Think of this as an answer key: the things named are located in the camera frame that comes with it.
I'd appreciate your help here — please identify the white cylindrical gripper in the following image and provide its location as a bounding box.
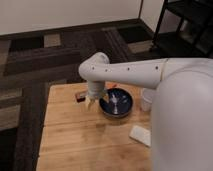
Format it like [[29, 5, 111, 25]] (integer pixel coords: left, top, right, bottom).
[[85, 81, 109, 109]]

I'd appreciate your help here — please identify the dark blue ceramic bowl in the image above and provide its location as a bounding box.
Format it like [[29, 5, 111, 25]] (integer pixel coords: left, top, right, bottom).
[[99, 88, 133, 118]]

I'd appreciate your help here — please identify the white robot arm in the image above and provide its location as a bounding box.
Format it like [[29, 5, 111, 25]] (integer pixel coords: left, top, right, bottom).
[[78, 52, 213, 171]]

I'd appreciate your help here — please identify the small red brown block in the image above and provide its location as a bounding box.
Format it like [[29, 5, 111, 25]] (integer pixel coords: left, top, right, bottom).
[[75, 93, 86, 103]]

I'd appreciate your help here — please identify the white plastic cup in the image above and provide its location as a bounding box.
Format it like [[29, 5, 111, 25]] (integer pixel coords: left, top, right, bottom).
[[141, 88, 155, 112]]

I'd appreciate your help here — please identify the white rectangular sponge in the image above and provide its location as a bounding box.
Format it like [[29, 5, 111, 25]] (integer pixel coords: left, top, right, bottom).
[[129, 125, 151, 147]]

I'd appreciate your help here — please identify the dark patterned rug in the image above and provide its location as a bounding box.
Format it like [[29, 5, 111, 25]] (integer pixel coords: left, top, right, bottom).
[[0, 19, 153, 171]]

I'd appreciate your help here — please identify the black metal shelf rack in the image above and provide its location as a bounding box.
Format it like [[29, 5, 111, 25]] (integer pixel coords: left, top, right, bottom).
[[153, 0, 213, 57]]

